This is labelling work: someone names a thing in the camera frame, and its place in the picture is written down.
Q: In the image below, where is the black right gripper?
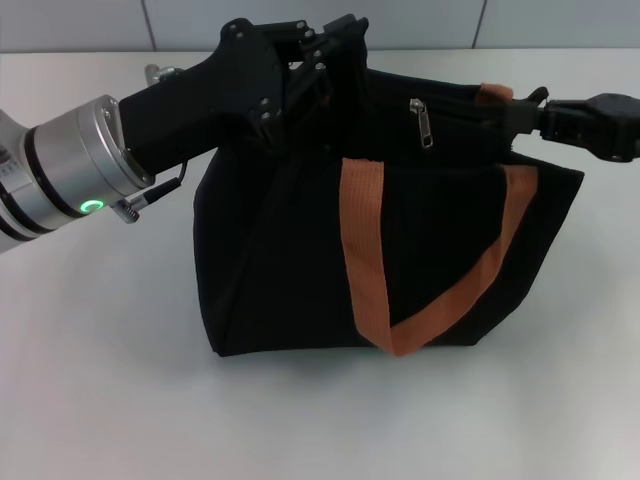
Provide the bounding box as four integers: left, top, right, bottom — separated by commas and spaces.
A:
503, 91, 640, 164

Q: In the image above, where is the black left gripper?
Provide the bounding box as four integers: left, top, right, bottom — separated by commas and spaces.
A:
118, 16, 371, 177

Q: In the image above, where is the silver zipper pull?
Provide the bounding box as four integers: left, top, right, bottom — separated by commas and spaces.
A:
409, 96, 436, 150

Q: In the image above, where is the black bag with orange straps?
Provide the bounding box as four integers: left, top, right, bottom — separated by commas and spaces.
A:
192, 17, 587, 359

